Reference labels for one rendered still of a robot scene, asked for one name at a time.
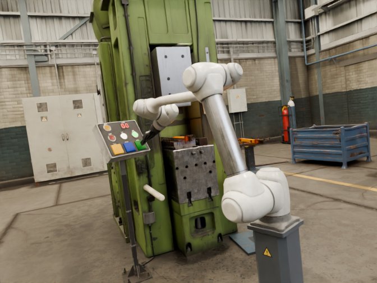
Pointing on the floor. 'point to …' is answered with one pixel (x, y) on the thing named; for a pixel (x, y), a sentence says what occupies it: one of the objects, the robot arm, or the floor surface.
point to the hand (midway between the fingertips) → (143, 141)
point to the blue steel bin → (331, 143)
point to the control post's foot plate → (129, 276)
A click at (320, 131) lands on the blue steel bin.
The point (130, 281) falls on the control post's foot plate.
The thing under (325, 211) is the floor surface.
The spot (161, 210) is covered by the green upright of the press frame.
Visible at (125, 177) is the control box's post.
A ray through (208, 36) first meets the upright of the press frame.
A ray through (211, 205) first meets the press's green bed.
